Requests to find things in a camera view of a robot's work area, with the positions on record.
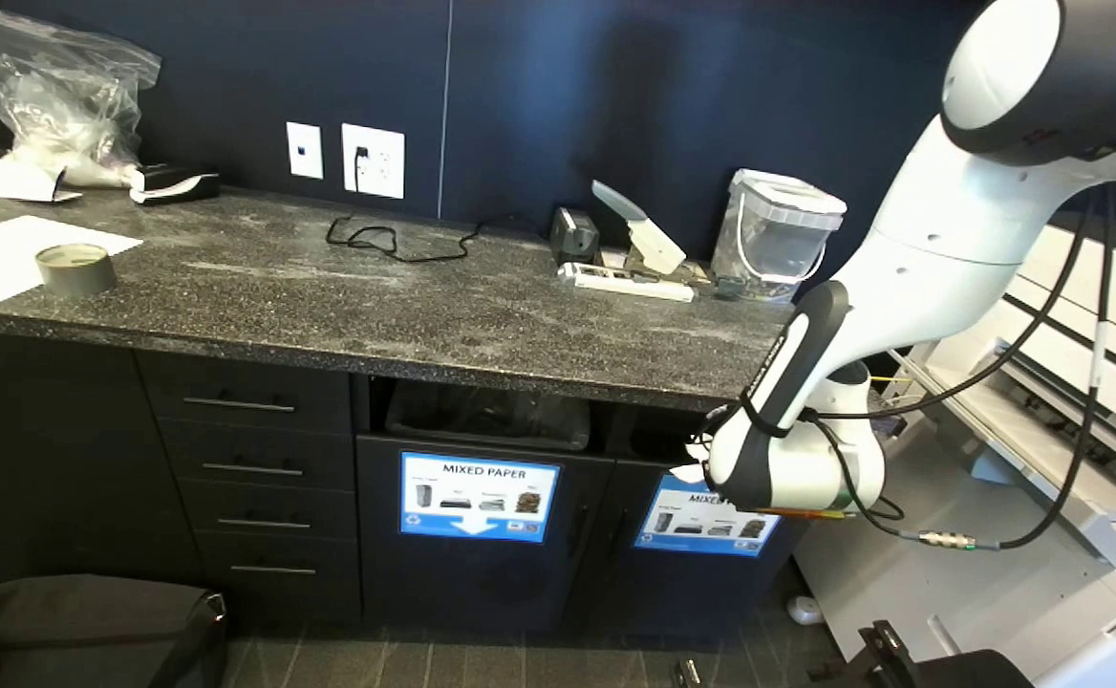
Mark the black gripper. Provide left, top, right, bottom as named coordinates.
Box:
left=680, top=424, right=721, bottom=470

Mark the black shoulder bag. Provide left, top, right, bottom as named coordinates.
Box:
left=0, top=569, right=233, bottom=688

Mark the blue sign arrow pointing up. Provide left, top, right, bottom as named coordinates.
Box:
left=631, top=470, right=784, bottom=560

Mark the small grey box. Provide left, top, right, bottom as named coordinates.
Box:
left=708, top=268, right=750, bottom=306

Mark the clear plastic bucket with lid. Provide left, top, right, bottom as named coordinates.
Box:
left=708, top=165, right=853, bottom=309

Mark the blue sign arrow pointing down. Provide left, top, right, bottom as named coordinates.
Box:
left=398, top=445, right=565, bottom=550

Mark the black floor stand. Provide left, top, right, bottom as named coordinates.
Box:
left=822, top=613, right=1034, bottom=688

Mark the white office printer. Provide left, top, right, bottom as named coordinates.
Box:
left=788, top=220, right=1116, bottom=688

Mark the black and white desk item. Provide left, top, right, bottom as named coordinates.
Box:
left=124, top=161, right=226, bottom=210

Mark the black cabinet with stone counter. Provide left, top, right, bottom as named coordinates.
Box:
left=0, top=183, right=829, bottom=640

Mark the tape roll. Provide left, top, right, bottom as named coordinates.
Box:
left=30, top=238, right=123, bottom=285

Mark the clear plastic bag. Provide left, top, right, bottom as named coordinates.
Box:
left=0, top=0, right=164, bottom=193

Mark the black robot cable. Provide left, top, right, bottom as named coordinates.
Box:
left=802, top=187, right=1116, bottom=554

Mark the black looped cable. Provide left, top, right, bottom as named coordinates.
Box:
left=321, top=210, right=487, bottom=268

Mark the large white wall outlet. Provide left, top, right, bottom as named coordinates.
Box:
left=335, top=117, right=410, bottom=203

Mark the black drawer silver handle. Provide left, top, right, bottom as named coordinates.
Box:
left=192, top=542, right=365, bottom=621
left=151, top=424, right=360, bottom=496
left=135, top=351, right=354, bottom=434
left=170, top=486, right=363, bottom=550

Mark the small white wall plate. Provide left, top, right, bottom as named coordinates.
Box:
left=282, top=117, right=329, bottom=183

